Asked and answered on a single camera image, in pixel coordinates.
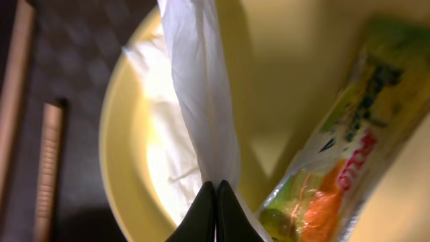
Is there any yellow plate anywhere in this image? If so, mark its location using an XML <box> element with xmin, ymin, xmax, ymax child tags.
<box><xmin>99</xmin><ymin>0</ymin><xmax>429</xmax><ymax>241</ymax></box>

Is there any green orange snack wrapper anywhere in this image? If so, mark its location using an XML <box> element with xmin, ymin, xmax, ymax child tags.
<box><xmin>257</xmin><ymin>16</ymin><xmax>429</xmax><ymax>241</ymax></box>

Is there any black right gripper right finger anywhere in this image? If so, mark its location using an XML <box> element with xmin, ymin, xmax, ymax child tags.
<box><xmin>216</xmin><ymin>180</ymin><xmax>263</xmax><ymax>242</ymax></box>

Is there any dark brown serving tray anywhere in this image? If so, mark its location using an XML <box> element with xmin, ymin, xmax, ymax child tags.
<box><xmin>1</xmin><ymin>0</ymin><xmax>155</xmax><ymax>241</ymax></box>

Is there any wooden chopstick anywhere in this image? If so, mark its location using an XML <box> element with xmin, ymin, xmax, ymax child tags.
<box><xmin>0</xmin><ymin>0</ymin><xmax>37</xmax><ymax>209</ymax></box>
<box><xmin>33</xmin><ymin>99</ymin><xmax>67</xmax><ymax>242</ymax></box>

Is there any white napkin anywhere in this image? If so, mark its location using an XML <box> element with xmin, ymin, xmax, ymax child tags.
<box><xmin>124</xmin><ymin>0</ymin><xmax>270</xmax><ymax>241</ymax></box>

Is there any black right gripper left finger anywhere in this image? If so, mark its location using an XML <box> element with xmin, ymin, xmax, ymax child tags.
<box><xmin>166</xmin><ymin>181</ymin><xmax>216</xmax><ymax>242</ymax></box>

